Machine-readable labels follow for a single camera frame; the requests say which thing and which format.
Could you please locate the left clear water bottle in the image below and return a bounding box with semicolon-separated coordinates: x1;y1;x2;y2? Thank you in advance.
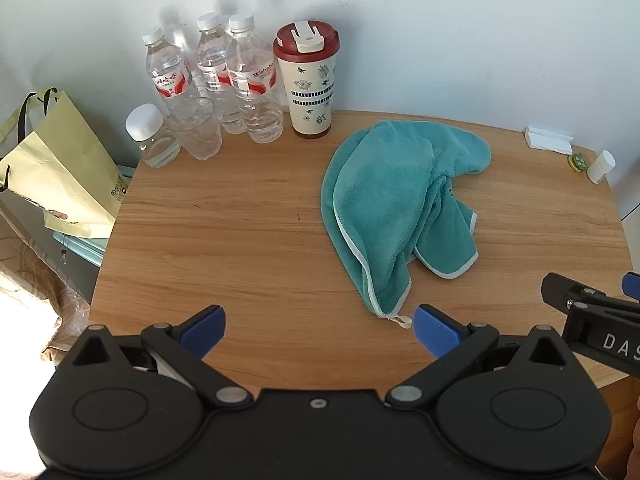
142;26;200;125

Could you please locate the middle clear water bottle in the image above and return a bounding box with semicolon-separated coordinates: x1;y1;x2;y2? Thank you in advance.
195;12;246;134

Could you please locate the white pill bottle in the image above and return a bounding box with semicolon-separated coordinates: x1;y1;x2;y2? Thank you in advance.
587;150;616;184

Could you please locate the cream tumbler red lid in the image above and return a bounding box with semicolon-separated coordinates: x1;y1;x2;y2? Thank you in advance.
273;20;341;138

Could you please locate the teal microfibre towel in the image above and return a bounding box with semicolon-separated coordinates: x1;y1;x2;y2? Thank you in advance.
320;120;491;328

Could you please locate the right clear water bottle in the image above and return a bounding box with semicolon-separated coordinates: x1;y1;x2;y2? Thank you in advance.
227;13;283;144

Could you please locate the clear water bottle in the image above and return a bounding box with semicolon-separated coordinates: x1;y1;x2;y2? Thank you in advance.
227;13;283;144
195;12;246;134
142;26;200;125

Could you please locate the clear plastic cup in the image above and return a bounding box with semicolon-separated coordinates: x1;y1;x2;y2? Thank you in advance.
171;96;222;160

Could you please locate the green yellow round tin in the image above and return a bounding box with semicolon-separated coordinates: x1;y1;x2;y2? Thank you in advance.
567;153;588;174

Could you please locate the small jar white lid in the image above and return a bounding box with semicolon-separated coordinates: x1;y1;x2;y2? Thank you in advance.
125;103;181;168

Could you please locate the yellow paper shopping bag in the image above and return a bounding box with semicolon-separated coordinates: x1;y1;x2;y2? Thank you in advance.
1;87;128;240

